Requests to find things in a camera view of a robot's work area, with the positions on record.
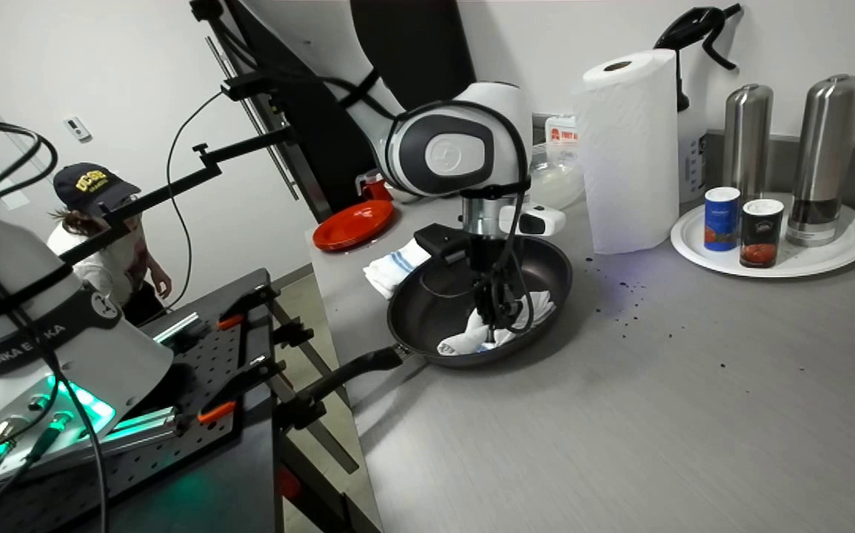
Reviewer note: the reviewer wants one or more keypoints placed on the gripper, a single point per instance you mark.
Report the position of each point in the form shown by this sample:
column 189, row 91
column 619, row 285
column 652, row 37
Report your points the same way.
column 488, row 259

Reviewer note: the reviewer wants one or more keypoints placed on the white and blue towel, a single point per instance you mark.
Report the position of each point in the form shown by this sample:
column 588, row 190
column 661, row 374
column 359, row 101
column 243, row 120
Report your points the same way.
column 464, row 342

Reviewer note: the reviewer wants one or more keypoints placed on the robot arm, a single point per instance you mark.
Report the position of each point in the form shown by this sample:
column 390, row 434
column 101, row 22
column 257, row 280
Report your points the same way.
column 442, row 152

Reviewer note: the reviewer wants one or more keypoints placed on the black frying pan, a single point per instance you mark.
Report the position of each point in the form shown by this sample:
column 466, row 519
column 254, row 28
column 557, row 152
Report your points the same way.
column 442, row 296

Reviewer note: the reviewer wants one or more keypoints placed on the white towel with blue stripes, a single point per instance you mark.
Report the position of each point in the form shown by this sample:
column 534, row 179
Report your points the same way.
column 390, row 270

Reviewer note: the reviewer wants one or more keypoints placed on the paper towel roll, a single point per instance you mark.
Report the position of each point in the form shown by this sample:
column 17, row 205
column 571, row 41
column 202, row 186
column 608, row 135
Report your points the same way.
column 628, row 155

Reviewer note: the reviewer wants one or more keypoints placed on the clear plastic container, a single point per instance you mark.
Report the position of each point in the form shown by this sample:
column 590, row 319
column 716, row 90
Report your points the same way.
column 557, row 181

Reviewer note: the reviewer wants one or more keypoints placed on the red plate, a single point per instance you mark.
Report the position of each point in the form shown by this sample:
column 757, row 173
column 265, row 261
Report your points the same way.
column 351, row 224

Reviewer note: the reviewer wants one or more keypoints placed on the red cup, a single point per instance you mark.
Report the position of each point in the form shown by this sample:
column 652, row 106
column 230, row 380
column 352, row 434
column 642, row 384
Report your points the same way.
column 375, row 189

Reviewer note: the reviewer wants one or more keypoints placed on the white and red box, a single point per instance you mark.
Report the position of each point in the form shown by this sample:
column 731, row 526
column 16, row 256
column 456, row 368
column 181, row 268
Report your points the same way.
column 562, row 129

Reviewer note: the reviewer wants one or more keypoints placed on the blue spice shaker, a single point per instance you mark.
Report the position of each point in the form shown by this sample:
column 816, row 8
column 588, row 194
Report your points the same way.
column 722, row 220

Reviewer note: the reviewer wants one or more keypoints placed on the spray bottle with black trigger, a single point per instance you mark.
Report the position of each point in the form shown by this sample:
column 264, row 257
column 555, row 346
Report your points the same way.
column 692, row 155

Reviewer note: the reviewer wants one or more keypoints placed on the black panel with silver bar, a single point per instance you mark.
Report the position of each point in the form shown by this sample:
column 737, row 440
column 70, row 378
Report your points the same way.
column 309, row 126

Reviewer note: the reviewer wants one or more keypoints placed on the dark spice shaker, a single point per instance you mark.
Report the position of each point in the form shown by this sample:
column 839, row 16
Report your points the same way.
column 761, row 235

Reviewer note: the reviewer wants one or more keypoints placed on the small steel grinder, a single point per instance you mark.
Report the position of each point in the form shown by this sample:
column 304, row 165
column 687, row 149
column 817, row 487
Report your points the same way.
column 747, row 141

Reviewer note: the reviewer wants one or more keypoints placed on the white round plate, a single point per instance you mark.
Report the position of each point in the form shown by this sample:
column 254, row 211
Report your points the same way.
column 805, row 259

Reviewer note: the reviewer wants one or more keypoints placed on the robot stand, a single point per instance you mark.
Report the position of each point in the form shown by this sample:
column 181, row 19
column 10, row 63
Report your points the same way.
column 212, row 459

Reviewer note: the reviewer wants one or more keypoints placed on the black stand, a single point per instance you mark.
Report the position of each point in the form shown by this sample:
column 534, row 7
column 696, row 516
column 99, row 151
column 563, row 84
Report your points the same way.
column 175, row 181

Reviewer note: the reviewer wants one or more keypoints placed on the large steel grinder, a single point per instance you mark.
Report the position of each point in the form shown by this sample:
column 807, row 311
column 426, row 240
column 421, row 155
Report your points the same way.
column 827, row 148

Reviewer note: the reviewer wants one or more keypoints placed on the person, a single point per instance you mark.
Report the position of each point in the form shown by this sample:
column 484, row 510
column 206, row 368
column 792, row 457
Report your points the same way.
column 112, row 255

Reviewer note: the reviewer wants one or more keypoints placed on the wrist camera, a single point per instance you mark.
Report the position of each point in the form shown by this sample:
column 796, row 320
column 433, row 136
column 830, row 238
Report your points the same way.
column 440, row 242

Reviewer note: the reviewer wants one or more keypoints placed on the wall thermostat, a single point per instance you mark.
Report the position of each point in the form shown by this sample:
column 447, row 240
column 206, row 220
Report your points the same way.
column 78, row 129

